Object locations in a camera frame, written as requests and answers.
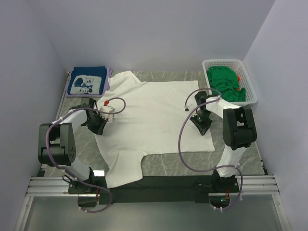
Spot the white t-shirt red print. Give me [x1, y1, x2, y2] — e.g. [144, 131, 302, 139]
[95, 71, 215, 188]

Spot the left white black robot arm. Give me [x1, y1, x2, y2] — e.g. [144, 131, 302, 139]
[38, 98, 107, 193]

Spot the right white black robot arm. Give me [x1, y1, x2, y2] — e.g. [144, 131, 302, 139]
[190, 91, 257, 192]

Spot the green t-shirt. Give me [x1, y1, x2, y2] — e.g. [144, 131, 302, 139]
[206, 66, 246, 102]

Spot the folded lilac t-shirt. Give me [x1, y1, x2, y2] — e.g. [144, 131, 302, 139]
[65, 66, 114, 98]

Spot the white plastic basket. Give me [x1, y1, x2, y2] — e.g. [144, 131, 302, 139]
[202, 59, 257, 106]

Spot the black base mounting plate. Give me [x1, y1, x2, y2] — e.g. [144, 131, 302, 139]
[62, 174, 243, 207]

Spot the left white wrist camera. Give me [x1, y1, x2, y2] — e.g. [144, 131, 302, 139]
[99, 101, 115, 122]

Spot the aluminium extrusion rail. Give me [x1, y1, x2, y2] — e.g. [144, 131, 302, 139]
[26, 175, 280, 197]

